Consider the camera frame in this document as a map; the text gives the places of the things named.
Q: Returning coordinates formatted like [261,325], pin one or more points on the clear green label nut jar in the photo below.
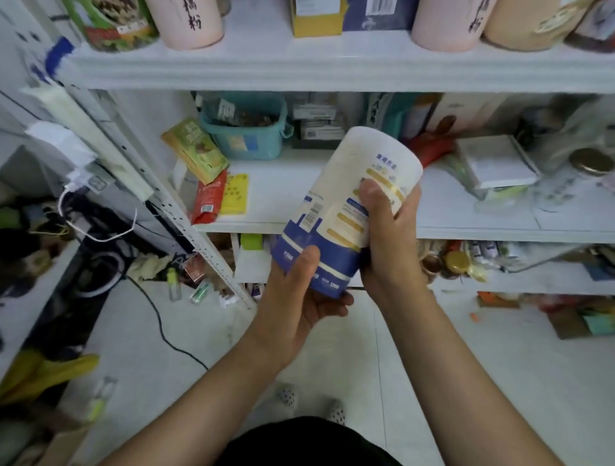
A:
[111,21]

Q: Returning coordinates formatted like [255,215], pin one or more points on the teal pouch bag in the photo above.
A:
[389,113]

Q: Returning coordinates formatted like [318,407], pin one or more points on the person's white shoe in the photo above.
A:
[287,396]
[336,413]

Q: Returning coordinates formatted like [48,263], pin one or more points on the person's left forearm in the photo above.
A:
[192,413]

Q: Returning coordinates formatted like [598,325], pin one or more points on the white power strip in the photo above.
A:
[91,144]

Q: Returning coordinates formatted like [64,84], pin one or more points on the white power adapter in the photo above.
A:
[58,142]

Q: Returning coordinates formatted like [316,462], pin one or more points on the green snack packet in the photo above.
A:
[195,152]

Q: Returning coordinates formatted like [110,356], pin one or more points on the teal plastic basket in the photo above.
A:
[245,139]

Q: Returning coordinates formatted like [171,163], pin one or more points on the red pouch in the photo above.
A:
[432,149]

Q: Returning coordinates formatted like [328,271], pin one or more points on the yellow tag packet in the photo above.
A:
[234,194]

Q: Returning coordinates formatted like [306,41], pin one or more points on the yellow box white label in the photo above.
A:
[317,19]

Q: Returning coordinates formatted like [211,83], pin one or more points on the small clear bottle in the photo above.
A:
[100,398]

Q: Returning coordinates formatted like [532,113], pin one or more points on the white flat box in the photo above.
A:
[495,161]

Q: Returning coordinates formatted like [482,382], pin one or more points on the small pink canister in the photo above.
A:
[184,21]

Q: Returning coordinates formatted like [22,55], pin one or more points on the person's right hand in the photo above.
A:
[394,254]

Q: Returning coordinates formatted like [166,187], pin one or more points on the blue tape strip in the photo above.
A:
[58,58]

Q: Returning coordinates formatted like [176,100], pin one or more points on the white box brown print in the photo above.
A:
[471,113]

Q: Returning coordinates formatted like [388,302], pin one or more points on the brown carton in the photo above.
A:
[577,322]

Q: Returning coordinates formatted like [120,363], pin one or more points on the red canister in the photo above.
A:
[596,27]

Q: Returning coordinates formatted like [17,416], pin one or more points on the person's left hand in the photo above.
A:
[288,317]

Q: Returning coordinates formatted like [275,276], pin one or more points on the pink cylinder canister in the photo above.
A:
[452,24]

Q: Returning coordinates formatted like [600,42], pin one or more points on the beige cylinder canister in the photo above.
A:
[533,24]

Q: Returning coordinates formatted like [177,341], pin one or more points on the red snack packet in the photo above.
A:
[209,200]

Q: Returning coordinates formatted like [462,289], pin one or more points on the white and blue canister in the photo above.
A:
[336,202]

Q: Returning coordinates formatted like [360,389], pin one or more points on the white metal shelving unit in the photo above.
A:
[288,67]

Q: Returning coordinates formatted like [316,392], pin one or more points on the person's right forearm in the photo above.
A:
[471,394]

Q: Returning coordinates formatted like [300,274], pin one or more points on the small black grey boxes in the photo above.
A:
[319,123]

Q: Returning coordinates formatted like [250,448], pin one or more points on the person's black clothing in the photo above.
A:
[307,444]

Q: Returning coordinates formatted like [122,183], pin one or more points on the dark blue moon box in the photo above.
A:
[380,13]

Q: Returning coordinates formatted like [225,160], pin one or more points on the yellow plastic bag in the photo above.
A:
[43,374]

